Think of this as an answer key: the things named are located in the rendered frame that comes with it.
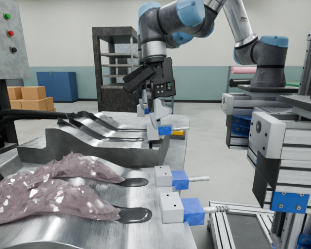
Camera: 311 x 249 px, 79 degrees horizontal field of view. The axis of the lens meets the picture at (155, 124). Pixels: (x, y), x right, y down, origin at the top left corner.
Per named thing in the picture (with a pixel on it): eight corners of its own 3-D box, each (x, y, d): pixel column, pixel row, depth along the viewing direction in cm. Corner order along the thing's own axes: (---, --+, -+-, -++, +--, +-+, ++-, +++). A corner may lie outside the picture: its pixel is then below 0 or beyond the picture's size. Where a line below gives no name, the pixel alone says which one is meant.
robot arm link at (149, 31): (154, -5, 51) (131, 7, 56) (158, 37, 52) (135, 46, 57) (169, 5, 57) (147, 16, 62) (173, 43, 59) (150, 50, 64)
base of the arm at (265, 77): (276, 85, 100) (280, 65, 97) (291, 87, 85) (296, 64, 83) (246, 85, 102) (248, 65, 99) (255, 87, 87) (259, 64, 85)
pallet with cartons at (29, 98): (56, 112, 531) (52, 85, 511) (40, 120, 452) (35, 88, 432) (12, 113, 525) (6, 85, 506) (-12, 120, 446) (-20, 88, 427)
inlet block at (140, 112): (166, 115, 92) (166, 104, 91) (164, 118, 87) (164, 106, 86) (139, 114, 95) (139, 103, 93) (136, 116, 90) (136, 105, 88)
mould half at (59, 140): (169, 145, 82) (170, 115, 79) (158, 177, 58) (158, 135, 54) (66, 138, 92) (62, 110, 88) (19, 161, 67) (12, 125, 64)
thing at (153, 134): (190, 135, 62) (189, 118, 61) (190, 138, 57) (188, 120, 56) (151, 137, 65) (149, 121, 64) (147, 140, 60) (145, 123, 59)
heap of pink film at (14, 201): (125, 173, 48) (124, 145, 46) (119, 229, 31) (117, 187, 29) (17, 179, 46) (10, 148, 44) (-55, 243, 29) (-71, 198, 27)
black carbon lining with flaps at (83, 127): (152, 133, 76) (152, 110, 73) (141, 149, 61) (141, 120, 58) (74, 128, 83) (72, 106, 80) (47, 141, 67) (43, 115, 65)
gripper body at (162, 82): (173, 97, 55) (169, 54, 54) (145, 100, 57) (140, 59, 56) (176, 97, 62) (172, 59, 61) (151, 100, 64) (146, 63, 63)
